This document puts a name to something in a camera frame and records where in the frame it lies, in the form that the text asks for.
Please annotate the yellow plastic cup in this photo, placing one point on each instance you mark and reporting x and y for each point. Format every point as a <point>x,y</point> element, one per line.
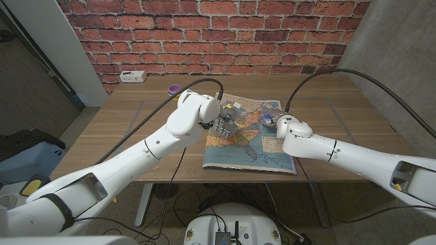
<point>174,97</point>

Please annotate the grey electronics box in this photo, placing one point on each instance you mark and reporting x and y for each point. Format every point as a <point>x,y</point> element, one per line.
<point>223,239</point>

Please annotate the blue storage bin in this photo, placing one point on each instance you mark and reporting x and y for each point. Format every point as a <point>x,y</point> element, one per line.
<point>30,166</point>

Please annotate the black round floor object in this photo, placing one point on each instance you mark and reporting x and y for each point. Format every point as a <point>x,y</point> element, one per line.
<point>167,191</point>

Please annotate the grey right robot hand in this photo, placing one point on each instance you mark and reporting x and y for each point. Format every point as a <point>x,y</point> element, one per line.
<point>272,119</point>

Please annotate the black bag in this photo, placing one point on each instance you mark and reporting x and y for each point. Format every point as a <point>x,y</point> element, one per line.
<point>24,137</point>

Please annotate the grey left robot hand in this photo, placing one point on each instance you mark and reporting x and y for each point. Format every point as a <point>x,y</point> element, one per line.
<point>225,124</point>

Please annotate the laminated USA map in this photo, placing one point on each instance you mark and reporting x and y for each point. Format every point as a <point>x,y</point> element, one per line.
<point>252,149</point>

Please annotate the white power strip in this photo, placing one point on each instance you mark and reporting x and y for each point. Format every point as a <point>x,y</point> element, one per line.
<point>133,76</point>

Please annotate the grey table leg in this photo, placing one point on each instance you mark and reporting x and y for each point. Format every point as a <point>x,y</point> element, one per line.
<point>320,207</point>
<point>143,207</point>

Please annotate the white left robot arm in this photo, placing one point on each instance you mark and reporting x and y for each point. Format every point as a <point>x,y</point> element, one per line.
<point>136,163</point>

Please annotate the stacked colourful small bowls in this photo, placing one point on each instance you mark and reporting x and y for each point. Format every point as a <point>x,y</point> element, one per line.
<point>170,91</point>

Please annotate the brick print backdrop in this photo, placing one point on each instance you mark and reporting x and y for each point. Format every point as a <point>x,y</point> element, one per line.
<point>218,37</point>

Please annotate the white robot torso edge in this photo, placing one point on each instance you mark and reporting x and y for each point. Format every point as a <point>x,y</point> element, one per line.
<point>68,241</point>

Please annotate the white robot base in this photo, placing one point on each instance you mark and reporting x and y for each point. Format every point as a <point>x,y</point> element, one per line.
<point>231,221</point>

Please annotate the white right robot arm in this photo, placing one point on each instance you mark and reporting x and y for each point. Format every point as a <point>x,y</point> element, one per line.
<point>357,156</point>

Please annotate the yellow pad in black holder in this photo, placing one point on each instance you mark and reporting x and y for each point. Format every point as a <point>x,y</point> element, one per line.
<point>32,186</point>

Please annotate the white door frame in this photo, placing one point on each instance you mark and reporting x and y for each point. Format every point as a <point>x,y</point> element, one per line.
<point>61,51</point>

